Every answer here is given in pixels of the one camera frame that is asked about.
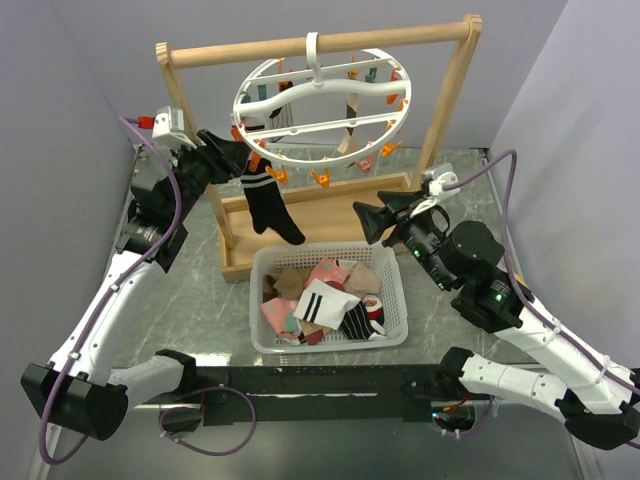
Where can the pink sock left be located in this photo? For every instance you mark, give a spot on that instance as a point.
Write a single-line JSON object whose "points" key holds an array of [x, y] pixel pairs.
{"points": [[279, 312]]}

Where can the black white striped sock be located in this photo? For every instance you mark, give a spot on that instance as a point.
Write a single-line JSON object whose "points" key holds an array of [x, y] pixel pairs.
{"points": [[281, 117]]}

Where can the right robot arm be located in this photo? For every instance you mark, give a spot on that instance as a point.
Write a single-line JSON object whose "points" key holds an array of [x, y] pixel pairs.
{"points": [[595, 399]]}

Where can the black sock white stripes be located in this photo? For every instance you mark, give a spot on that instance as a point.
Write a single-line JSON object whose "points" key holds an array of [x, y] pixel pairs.
{"points": [[266, 205]]}

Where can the wooden hanger stand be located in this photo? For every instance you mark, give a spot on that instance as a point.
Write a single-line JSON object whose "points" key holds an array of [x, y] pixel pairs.
{"points": [[326, 215]]}

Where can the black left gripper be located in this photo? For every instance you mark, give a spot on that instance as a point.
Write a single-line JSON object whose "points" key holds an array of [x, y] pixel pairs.
{"points": [[226, 159]]}

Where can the red santa sock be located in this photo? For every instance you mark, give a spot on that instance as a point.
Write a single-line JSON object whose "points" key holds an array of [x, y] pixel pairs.
{"points": [[374, 307]]}

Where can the white round clip hanger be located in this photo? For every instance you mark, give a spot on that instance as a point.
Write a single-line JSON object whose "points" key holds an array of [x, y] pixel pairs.
{"points": [[317, 94]]}

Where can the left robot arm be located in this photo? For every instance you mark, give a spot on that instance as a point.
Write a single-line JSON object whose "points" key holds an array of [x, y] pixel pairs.
{"points": [[79, 388]]}

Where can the orange clothes peg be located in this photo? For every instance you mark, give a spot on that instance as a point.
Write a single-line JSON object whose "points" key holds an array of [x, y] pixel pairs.
{"points": [[280, 175], [322, 178]]}

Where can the tan brown sock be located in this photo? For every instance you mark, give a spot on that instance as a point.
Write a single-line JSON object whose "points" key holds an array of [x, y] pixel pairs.
{"points": [[289, 284]]}

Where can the pink clothes peg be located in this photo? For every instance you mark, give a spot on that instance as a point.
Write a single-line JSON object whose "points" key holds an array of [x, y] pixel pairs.
{"points": [[365, 164]]}

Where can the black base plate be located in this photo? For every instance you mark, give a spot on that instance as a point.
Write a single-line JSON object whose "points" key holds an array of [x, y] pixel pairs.
{"points": [[314, 393]]}

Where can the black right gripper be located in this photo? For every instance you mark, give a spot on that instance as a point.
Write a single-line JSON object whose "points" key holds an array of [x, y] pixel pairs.
{"points": [[374, 219]]}

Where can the aluminium rail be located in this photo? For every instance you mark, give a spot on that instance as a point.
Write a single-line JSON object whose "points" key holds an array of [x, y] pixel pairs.
{"points": [[464, 373]]}

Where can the cream brown ribbed sock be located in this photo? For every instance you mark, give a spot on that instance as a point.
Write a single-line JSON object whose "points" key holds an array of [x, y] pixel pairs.
{"points": [[349, 143]]}

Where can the beige folded sock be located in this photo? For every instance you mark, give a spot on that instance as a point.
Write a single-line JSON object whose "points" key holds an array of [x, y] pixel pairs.
{"points": [[362, 281]]}

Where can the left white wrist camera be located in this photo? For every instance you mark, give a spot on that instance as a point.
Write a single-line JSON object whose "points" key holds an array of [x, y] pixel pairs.
{"points": [[169, 128]]}

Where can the white plastic laundry basket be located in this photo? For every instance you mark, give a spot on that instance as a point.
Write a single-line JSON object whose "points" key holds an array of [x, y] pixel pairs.
{"points": [[382, 261]]}

